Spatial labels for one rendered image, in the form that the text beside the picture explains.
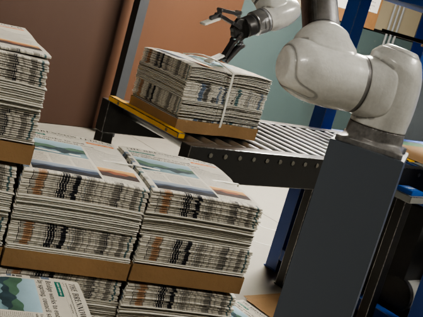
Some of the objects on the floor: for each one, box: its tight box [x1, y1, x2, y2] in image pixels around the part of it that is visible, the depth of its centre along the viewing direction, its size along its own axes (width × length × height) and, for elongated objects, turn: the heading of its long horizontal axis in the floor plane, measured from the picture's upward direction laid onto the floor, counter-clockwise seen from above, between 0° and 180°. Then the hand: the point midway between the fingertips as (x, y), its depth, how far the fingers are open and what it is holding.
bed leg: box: [93, 129, 113, 144], centre depth 298 cm, size 6×6×68 cm
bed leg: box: [356, 197, 412, 317], centre depth 343 cm, size 6×6×68 cm
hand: (206, 41), depth 273 cm, fingers open, 13 cm apart
